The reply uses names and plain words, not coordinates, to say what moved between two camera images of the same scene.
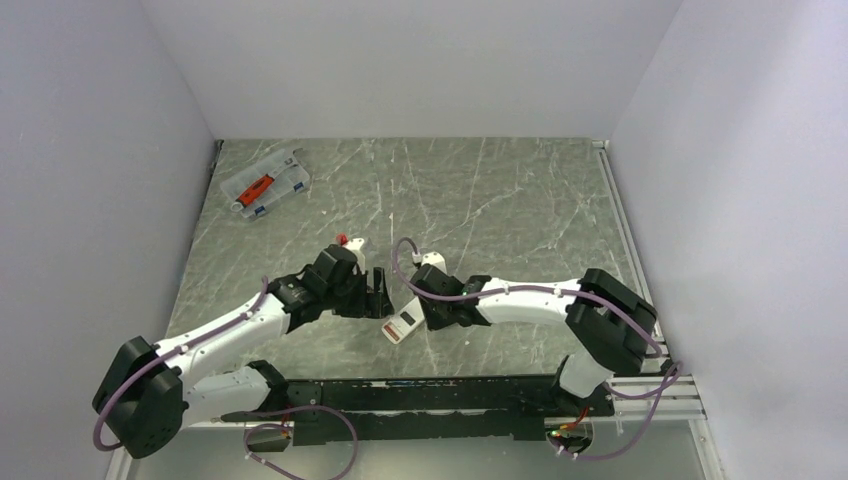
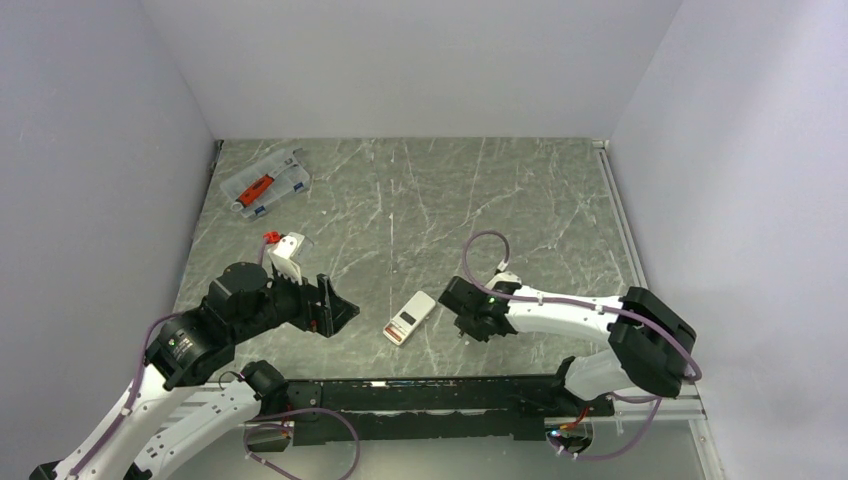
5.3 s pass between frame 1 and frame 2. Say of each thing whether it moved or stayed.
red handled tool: stayed
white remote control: stayed
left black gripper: moved
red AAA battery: stayed
